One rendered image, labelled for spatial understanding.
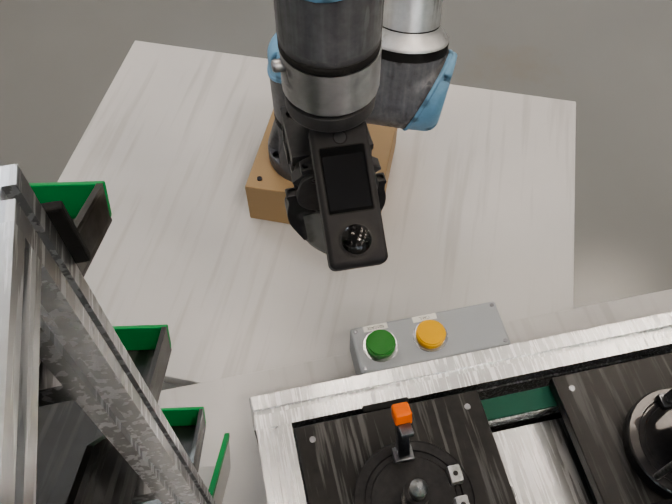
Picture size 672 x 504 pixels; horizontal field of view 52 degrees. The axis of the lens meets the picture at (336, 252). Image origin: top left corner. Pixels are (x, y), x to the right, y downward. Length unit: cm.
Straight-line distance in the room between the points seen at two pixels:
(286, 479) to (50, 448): 46
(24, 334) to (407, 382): 77
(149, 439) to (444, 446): 59
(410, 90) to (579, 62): 198
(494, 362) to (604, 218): 150
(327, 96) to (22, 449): 37
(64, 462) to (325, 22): 31
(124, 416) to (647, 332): 84
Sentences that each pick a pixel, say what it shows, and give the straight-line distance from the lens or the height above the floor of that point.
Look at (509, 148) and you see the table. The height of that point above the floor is 86.
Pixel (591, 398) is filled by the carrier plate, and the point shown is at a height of 97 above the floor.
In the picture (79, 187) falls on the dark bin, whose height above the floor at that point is 153.
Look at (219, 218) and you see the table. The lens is 119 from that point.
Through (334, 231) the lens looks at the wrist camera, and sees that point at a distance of 53.
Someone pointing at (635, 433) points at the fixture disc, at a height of 99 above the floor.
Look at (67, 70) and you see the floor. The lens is 290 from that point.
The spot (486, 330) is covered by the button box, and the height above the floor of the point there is 96.
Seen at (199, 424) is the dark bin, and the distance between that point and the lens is 63.
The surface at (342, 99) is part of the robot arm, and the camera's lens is 51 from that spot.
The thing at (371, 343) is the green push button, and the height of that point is 97.
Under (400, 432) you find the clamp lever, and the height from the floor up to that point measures 106.
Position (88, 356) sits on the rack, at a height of 158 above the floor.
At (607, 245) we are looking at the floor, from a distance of 234.
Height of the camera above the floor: 180
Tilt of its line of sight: 56 degrees down
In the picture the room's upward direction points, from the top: straight up
